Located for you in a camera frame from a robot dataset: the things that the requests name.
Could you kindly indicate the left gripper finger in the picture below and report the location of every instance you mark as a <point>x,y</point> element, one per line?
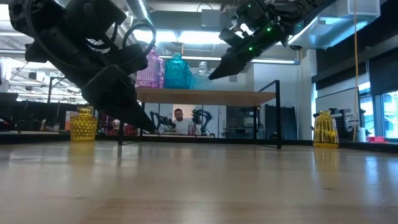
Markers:
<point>118,99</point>

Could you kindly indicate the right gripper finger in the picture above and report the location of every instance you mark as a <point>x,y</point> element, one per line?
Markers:
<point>228,65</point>

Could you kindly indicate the clear ribbed glass vase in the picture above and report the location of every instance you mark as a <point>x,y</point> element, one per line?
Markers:
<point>202,83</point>

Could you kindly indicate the pink ribbed glass vase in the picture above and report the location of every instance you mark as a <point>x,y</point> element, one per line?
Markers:
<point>152,74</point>

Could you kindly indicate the yellow diamond-pattern glass vase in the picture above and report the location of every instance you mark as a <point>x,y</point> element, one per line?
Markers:
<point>83,127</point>

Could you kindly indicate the blue rippled glass vase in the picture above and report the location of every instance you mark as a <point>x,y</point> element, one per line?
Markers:
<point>176,74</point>

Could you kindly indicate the tall yellow glass vase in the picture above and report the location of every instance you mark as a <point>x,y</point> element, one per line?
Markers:
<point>325,130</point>

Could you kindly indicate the black background robot arm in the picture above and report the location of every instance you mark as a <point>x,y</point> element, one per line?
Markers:
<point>202,116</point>
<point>161,119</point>

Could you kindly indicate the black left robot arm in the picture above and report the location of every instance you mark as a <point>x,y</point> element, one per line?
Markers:
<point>87,12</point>

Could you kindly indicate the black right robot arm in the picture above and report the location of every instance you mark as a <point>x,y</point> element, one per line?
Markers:
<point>304,7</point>

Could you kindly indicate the ceiling light panel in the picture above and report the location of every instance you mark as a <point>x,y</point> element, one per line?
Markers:
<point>192,36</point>

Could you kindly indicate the grey ceiling box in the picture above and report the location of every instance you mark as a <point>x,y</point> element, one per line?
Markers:
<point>210,18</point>

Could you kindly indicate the dark shelving unit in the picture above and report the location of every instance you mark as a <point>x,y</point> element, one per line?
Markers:
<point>241,124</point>

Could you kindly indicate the person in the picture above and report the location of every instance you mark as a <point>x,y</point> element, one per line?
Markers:
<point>183,124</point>

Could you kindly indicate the black office desk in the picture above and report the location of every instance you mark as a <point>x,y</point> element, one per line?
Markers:
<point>31,115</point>

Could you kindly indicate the black panel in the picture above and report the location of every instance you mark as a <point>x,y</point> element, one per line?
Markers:
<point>289,123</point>

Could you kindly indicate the black rack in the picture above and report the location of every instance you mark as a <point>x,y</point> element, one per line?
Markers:
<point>343,124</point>

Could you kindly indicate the white paper roll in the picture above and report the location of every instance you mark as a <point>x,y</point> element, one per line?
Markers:
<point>361,135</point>

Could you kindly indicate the red tray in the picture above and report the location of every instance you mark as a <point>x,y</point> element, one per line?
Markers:
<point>377,139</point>

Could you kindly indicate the wooden shelf with black frame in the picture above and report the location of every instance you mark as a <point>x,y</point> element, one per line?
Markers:
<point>202,97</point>

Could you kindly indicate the black metal table frame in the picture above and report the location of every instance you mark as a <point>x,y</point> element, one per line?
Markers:
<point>186,139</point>

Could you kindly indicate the white ceiling duct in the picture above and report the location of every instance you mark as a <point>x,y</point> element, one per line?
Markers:
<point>342,28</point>

